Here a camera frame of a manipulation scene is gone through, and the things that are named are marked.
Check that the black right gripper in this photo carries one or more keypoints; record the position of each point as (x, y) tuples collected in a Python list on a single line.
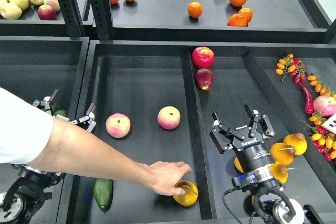
[(246, 141)]

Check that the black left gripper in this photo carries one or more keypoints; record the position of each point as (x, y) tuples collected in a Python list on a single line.
[(86, 122)]

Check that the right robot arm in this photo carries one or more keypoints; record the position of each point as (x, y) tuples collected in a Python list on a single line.
[(271, 203)]

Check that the person's bare forearm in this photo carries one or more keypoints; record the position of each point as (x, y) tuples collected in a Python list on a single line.
[(71, 149)]

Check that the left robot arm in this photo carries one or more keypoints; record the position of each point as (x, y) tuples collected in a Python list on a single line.
[(27, 194)]

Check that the green avocado pile right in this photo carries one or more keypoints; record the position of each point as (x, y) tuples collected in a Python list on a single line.
[(61, 112)]

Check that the green avocado pile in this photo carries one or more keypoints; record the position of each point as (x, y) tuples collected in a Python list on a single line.
[(55, 107), (61, 112)]

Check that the green avocado pile top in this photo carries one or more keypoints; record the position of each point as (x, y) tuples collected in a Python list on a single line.
[(55, 107)]

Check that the yellow pear with stem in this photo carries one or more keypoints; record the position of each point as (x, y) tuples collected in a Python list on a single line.
[(283, 153)]

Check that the yellow pear bottom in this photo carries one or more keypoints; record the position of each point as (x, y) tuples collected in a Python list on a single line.
[(253, 200)]

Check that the person's bare hand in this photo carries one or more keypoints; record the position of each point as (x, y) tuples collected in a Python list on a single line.
[(162, 177)]

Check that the white shirt sleeve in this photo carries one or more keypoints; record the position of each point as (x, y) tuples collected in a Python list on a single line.
[(25, 129)]

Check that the pink apple left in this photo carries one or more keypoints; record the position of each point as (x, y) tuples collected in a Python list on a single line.
[(118, 125)]

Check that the pink apple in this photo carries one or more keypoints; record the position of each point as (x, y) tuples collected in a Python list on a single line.
[(169, 117), (118, 125)]

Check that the dark red apple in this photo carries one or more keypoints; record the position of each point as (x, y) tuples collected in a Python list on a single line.
[(204, 78)]

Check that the red chili pepper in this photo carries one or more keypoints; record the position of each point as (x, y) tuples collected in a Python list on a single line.
[(309, 109)]

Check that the pink apple centre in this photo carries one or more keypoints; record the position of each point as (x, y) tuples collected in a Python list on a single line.
[(169, 117)]

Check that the cherry tomato bunch lower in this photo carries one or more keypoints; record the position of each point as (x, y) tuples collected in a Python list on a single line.
[(323, 139)]

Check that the cherry tomato bunch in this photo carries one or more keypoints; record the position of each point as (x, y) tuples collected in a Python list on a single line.
[(323, 139), (291, 66)]

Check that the cherry tomato bunch upper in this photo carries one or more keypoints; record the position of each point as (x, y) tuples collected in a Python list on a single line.
[(291, 66)]

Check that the pink apple right tray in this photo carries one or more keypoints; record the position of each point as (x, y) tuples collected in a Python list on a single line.
[(325, 105)]

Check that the white label card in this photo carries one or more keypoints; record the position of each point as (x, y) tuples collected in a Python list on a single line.
[(330, 124)]

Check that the bright red apple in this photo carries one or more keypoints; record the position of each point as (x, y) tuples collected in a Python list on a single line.
[(202, 57)]

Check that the black centre divided tray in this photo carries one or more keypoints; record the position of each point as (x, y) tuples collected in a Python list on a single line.
[(138, 79)]

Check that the black upper left tray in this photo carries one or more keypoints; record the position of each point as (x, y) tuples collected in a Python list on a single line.
[(29, 24)]

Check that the red apple on shelf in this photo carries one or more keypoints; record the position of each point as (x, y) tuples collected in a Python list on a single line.
[(46, 12)]

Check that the peach coloured fruit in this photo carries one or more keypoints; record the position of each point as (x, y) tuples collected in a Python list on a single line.
[(53, 3)]

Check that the orange front right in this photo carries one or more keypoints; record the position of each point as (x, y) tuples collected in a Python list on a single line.
[(239, 20)]

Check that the orange right small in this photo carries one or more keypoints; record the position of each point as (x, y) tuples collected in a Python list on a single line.
[(247, 12)]

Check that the pale apple middle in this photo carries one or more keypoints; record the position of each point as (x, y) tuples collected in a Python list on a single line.
[(22, 4)]

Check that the black perforated post left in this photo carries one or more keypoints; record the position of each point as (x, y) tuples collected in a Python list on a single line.
[(72, 18)]

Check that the black perforated shelf post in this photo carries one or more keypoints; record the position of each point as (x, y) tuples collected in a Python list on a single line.
[(103, 19)]

